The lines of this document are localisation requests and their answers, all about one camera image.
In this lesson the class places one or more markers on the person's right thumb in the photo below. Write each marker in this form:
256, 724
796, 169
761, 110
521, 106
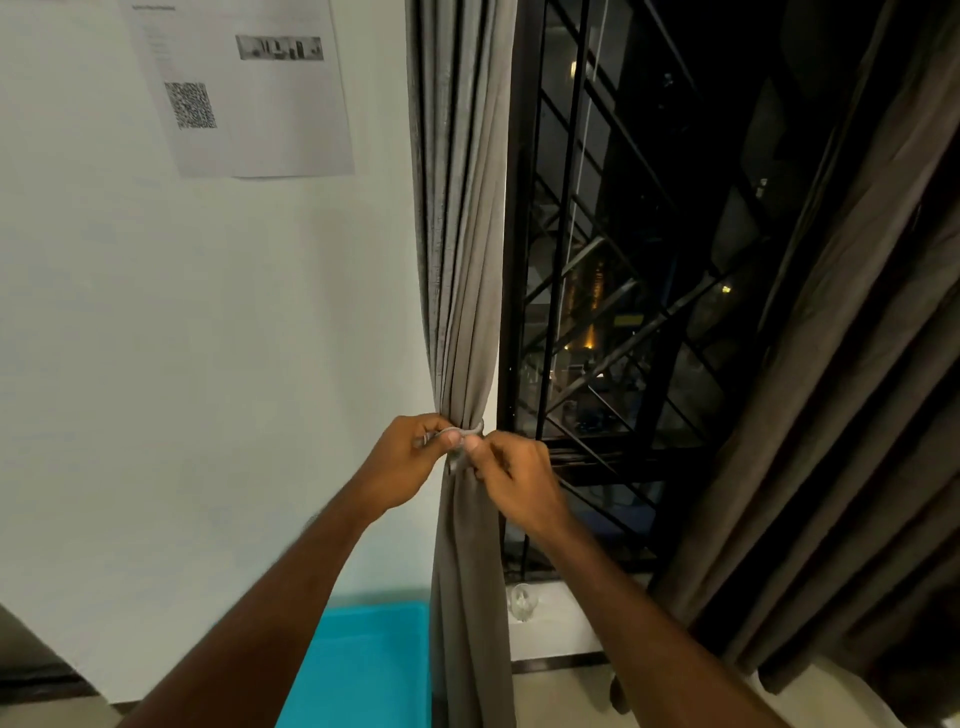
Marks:
480, 444

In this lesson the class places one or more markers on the grey curtain tieback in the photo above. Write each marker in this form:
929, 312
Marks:
459, 433

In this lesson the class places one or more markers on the person's left thumb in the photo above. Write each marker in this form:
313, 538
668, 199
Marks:
448, 441

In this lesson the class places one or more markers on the person's left forearm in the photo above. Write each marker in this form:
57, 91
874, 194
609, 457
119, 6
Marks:
262, 630

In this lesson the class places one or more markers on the turquoise plastic bin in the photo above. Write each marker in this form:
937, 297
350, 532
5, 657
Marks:
364, 664

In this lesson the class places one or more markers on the black window grille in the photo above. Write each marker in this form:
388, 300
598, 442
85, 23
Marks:
607, 300

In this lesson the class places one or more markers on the white printed paper sheet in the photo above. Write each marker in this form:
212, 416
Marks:
247, 82

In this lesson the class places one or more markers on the person's right forearm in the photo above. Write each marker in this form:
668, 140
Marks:
652, 637

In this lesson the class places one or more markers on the grey loose curtain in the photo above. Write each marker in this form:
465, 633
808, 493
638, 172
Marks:
840, 420

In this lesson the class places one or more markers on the clear glass cup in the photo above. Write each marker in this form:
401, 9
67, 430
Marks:
522, 601

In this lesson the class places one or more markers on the person's left hand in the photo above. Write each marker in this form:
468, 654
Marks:
397, 463

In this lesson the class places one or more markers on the grey tied curtain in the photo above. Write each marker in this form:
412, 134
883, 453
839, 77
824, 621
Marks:
463, 300

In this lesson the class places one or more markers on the person's right hand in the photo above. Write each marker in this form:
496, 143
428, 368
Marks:
521, 484

